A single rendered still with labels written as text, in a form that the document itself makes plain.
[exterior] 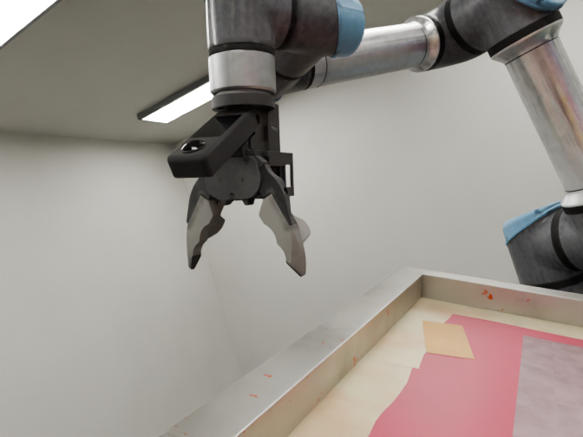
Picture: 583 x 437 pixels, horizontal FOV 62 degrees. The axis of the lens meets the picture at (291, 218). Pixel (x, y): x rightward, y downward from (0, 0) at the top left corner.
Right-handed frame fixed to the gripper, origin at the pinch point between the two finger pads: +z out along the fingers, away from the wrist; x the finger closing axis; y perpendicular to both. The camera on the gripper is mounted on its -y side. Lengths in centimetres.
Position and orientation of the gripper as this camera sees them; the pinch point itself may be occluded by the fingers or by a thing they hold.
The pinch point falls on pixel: (240, 275)
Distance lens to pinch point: 55.1
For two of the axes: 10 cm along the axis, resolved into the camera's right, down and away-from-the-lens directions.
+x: -8.9, 0.0, 4.6
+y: 4.6, -0.8, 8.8
